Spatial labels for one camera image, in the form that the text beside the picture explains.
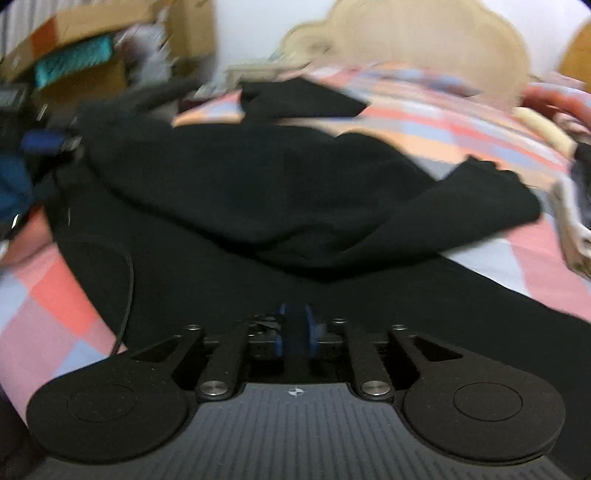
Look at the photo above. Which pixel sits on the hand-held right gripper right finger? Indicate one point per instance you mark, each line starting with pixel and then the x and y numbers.
pixel 312 333

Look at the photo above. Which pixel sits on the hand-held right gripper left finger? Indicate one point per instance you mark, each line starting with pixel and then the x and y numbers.
pixel 280 336

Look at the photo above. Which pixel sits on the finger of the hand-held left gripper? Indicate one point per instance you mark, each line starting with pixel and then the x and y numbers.
pixel 46 141

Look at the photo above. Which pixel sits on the black pants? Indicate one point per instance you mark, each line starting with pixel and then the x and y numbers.
pixel 277 194

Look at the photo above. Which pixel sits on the teal cloth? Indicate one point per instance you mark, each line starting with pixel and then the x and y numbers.
pixel 74 57

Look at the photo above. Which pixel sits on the large cardboard box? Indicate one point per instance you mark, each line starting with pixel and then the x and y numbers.
pixel 69 23

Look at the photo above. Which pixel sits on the small cardboard box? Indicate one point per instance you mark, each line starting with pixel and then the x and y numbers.
pixel 194 27

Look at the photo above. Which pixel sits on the checkered pink bed sheet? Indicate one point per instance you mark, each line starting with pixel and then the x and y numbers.
pixel 461 121

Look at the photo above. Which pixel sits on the white object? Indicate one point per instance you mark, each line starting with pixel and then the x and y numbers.
pixel 570 226

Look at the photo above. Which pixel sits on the beige wooden headboard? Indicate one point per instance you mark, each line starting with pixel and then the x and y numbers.
pixel 415 37

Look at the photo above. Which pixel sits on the orange wooden furniture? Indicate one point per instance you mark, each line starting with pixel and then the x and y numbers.
pixel 578 53

